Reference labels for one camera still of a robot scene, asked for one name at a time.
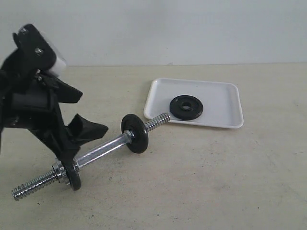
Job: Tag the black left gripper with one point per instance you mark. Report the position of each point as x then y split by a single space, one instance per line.
30 99

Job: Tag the white plastic tray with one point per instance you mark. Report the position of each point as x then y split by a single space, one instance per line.
221 102

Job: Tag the chrome spin-lock collar nut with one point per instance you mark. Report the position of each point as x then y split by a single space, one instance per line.
61 173

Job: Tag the black weight plate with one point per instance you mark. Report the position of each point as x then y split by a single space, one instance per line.
134 124
186 107
72 172

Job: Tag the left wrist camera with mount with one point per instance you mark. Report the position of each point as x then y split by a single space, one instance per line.
39 50

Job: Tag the chrome threaded dumbbell bar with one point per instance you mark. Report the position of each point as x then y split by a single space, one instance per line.
92 155

